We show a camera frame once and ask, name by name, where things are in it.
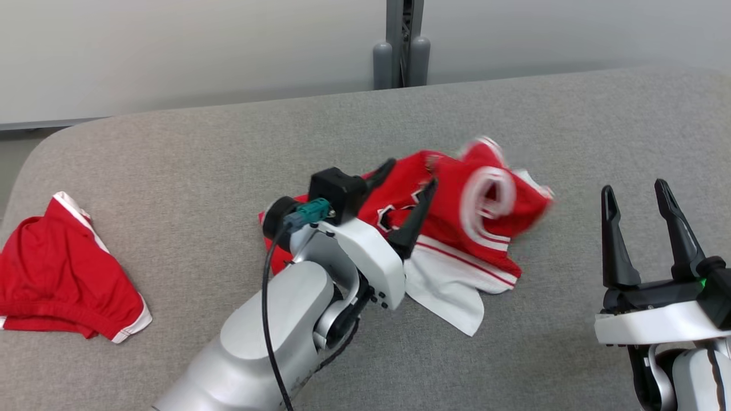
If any teal camera connector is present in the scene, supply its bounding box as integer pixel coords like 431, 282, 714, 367
284, 198, 333, 232

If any grey partition base rail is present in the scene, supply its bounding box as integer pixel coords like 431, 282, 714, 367
0, 116, 110, 132

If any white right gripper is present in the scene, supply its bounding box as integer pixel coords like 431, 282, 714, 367
594, 179, 731, 346

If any red shorts white trim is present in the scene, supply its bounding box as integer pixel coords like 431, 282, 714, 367
0, 191, 153, 344

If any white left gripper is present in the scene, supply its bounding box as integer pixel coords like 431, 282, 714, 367
290, 159, 439, 312

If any red white jersey shirt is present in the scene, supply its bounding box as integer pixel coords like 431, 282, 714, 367
260, 136, 555, 337

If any grey metal partition post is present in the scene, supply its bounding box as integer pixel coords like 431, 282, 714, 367
373, 0, 431, 91

